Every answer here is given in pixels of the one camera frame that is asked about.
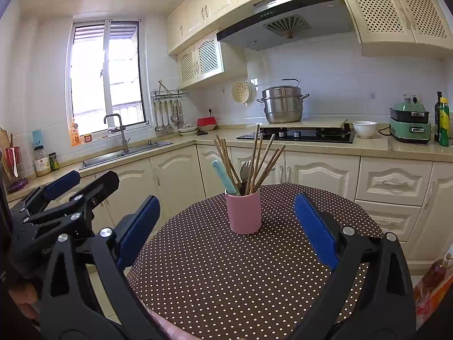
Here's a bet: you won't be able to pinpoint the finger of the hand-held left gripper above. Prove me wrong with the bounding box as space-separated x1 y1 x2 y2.
21 171 119 236
12 170 81 217

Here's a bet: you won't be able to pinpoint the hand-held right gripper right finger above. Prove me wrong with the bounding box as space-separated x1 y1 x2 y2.
286 193 416 340

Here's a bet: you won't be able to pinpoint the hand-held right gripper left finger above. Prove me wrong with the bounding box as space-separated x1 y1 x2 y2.
38 195 167 340

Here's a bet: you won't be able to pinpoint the pink utensil cup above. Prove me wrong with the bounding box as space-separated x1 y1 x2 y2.
225 188 262 235

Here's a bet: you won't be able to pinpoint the metal spoon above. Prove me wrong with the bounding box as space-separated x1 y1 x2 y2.
240 160 253 195

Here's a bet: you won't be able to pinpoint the bundle of brown chopsticks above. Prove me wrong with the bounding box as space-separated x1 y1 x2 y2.
213 124 287 196

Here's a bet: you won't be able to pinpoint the light blue handled utensil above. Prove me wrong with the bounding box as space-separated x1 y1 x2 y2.
211 160 241 196

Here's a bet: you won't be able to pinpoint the person's left hand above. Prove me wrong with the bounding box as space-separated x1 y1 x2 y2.
9 279 40 322

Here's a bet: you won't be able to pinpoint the glass jar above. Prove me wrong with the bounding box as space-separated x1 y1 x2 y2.
33 144 52 177

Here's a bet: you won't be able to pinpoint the stainless steel sink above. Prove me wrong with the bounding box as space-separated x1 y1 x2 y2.
80 141 174 170

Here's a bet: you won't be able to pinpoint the metal faucet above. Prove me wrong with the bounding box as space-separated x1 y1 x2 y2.
104 114 131 154

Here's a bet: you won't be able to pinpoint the cream base cabinets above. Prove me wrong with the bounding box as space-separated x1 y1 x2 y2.
7 145 453 277

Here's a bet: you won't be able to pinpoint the wooden cutting board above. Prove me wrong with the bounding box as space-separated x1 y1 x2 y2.
0 128 13 181

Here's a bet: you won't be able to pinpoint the black induction cooktop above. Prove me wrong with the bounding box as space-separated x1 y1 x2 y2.
236 127 356 145

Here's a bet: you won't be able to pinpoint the brown polka dot tablecloth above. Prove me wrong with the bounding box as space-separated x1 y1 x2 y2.
127 182 384 340

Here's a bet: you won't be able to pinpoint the beige stone countertop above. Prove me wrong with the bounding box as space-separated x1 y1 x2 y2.
5 123 453 202

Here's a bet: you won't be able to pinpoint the kitchen window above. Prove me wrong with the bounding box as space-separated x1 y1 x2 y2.
65 19 147 137

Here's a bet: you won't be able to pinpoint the white bowl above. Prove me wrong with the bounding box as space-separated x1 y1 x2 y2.
352 121 378 139

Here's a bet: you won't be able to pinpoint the red container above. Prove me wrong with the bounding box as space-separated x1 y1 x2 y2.
197 117 218 132

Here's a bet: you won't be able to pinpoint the stainless steel steamer pot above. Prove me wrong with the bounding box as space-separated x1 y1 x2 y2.
257 78 311 124

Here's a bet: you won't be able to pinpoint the orange plastic bag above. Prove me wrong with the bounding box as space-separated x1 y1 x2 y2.
412 244 453 331

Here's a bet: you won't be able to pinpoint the green electric cooker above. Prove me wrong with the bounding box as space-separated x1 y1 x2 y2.
389 101 432 145

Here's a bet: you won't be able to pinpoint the cream round strainer plate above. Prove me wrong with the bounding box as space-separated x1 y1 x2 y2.
231 81 257 104

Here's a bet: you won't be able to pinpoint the yellow green bottle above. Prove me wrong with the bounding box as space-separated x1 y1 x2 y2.
438 98 451 148

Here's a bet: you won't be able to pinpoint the dark oil bottle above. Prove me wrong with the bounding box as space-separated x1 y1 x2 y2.
435 91 444 142

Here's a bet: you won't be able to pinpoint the row of cream upper cabinets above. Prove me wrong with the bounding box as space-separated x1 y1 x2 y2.
166 0 430 55

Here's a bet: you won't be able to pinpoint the grey range hood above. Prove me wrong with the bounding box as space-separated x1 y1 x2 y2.
216 0 355 52

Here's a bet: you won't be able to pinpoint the metal wall utensil rack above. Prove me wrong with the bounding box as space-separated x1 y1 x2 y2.
151 80 189 101

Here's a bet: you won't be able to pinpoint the lattice door wall cabinet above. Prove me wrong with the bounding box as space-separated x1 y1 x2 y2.
338 0 453 57
176 30 248 89

